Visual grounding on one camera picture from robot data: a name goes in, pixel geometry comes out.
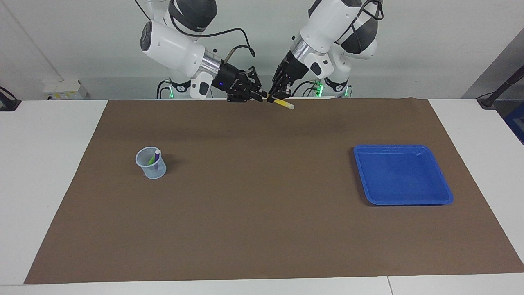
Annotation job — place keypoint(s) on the blue plastic tray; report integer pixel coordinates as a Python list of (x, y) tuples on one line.
[(401, 176)]

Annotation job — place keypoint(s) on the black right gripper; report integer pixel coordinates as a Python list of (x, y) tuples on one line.
[(231, 80)]

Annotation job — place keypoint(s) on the purple highlighter pen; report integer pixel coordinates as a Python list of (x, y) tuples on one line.
[(156, 157)]

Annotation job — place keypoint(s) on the yellow highlighter pen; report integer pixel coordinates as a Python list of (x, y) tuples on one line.
[(284, 104)]

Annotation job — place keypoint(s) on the black stand pole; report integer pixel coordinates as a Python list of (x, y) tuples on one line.
[(501, 88)]

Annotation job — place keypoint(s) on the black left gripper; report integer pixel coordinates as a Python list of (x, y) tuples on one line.
[(292, 69)]

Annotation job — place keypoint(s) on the brown paper table mat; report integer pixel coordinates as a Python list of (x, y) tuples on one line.
[(245, 213)]

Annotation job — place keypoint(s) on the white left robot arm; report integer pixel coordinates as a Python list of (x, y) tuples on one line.
[(331, 24)]

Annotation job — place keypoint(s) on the black clamp mount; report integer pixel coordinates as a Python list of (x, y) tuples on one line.
[(8, 104)]

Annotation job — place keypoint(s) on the white power socket box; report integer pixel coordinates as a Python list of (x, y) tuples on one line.
[(65, 90)]

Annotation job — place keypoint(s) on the translucent plastic cup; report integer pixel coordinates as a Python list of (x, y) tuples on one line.
[(157, 174)]

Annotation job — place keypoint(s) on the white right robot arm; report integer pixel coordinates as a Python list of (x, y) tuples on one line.
[(172, 45)]

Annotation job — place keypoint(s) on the green highlighter pen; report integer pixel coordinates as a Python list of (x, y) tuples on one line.
[(151, 160)]

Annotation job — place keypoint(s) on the blue storage bin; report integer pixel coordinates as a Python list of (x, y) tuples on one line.
[(516, 125)]

